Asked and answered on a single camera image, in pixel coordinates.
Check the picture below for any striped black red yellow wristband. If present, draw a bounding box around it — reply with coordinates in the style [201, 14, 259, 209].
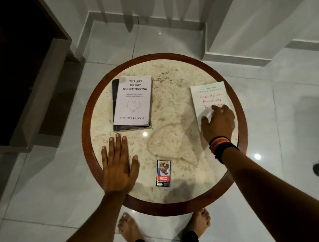
[209, 136, 232, 153]

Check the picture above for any dark wooden cabinet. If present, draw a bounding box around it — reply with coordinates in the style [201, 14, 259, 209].
[0, 0, 73, 153]

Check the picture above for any white book with red lettering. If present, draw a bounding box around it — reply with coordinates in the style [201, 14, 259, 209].
[190, 81, 234, 131]

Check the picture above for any dark book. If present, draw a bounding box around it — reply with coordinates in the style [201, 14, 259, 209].
[112, 79, 152, 132]

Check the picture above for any round marble table wooden rim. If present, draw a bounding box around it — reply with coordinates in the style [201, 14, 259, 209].
[82, 53, 248, 217]

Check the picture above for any person's right forearm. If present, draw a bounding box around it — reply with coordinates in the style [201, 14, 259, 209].
[221, 147, 319, 242]

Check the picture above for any person's right hand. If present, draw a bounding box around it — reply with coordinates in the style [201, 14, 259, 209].
[201, 104, 236, 145]

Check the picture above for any person's left hand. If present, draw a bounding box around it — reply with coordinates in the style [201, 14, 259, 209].
[101, 133, 140, 195]

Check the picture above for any person's left forearm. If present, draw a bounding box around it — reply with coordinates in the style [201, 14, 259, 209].
[66, 191, 126, 242]

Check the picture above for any dark trouser leg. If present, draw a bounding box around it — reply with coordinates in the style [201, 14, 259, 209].
[181, 230, 200, 242]

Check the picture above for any person's foot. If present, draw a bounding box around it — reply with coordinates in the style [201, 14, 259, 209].
[184, 208, 212, 239]
[117, 212, 145, 242]

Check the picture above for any person's right foot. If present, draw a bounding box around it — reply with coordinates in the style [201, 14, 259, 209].
[184, 208, 212, 239]

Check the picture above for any person's left foot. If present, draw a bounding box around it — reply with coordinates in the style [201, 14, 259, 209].
[117, 212, 145, 242]

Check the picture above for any white book with heart drawing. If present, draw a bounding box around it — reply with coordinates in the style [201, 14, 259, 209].
[113, 75, 152, 127]

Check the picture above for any small printed cardboard pack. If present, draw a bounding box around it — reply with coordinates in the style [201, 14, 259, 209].
[156, 160, 171, 187]

